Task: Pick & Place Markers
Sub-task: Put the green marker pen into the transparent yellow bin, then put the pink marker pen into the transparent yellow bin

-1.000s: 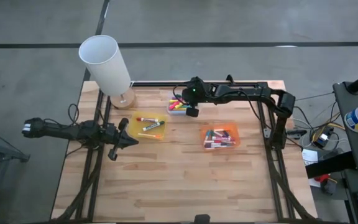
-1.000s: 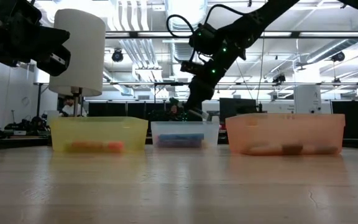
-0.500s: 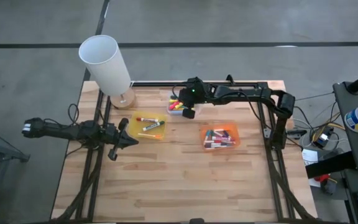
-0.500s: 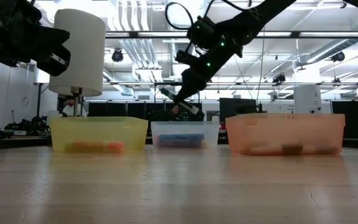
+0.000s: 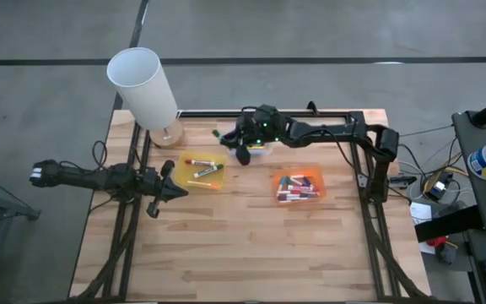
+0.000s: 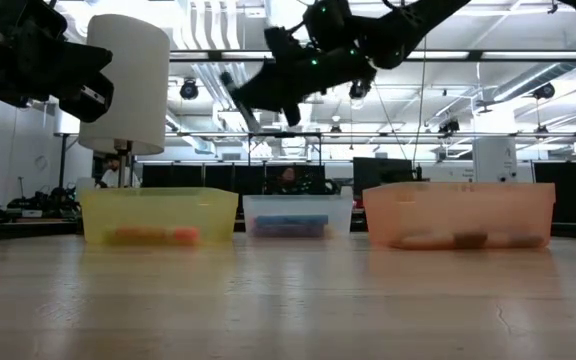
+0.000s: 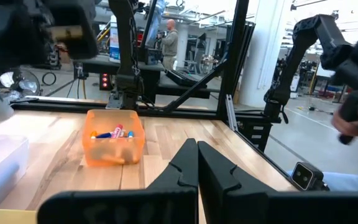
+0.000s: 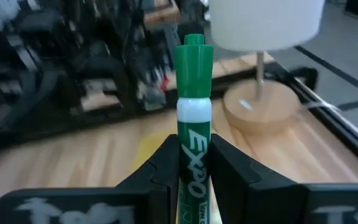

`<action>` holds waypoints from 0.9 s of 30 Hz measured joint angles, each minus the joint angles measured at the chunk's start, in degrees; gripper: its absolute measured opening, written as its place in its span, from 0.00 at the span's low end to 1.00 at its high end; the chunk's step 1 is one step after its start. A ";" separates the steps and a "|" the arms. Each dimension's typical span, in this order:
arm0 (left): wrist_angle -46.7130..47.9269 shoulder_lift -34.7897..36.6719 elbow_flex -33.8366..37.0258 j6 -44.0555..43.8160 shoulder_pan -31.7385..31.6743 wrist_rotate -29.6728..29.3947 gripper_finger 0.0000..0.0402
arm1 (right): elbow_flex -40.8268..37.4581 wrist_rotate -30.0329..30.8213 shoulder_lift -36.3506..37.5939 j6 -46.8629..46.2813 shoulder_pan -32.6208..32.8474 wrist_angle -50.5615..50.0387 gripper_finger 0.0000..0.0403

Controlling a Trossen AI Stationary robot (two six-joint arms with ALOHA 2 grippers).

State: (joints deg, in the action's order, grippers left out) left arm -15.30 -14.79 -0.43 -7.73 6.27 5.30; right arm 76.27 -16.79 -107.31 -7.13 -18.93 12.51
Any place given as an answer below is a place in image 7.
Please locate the white marker light blue cap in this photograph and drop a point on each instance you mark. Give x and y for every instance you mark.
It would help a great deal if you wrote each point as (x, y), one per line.
(130, 134)

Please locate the person's hand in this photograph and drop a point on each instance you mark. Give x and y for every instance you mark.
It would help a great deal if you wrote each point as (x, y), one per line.
(346, 124)

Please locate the white marker dark blue cap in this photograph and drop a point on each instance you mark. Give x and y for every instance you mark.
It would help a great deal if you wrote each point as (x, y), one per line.
(104, 135)

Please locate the white marker yellow cap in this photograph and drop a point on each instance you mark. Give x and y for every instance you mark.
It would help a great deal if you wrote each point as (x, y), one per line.
(94, 134)

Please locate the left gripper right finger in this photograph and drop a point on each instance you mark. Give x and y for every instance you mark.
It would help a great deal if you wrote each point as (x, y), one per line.
(275, 208)

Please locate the small table-level camera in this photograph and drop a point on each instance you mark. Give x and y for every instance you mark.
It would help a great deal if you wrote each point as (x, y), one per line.
(304, 175)

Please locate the black computer with lights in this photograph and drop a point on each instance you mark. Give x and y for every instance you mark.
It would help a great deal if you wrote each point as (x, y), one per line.
(105, 81)

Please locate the silver aluminium bar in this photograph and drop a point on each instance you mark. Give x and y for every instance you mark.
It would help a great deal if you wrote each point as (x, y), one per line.
(231, 112)

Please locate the black aluminium table frame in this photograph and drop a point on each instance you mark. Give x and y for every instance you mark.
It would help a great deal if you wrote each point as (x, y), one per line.
(73, 107)

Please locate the person's leg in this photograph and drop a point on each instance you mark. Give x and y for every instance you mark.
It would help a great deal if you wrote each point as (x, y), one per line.
(346, 180)

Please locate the orange plastic bin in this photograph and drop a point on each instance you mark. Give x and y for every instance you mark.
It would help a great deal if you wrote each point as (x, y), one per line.
(113, 155)

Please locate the white wipes canister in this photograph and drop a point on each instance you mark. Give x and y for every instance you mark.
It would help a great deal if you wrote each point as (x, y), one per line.
(114, 46)

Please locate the black side table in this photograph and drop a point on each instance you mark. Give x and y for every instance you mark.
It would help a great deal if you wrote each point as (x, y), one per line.
(98, 60)

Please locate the person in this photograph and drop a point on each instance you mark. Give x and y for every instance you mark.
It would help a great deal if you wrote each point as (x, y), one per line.
(169, 43)

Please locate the clear plastic bin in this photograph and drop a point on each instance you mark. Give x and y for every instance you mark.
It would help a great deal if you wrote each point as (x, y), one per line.
(2, 161)

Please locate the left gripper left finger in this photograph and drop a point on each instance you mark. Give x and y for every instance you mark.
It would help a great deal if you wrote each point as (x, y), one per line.
(120, 208)

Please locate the small floor fan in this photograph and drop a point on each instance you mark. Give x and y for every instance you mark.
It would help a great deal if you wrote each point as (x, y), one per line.
(26, 85)

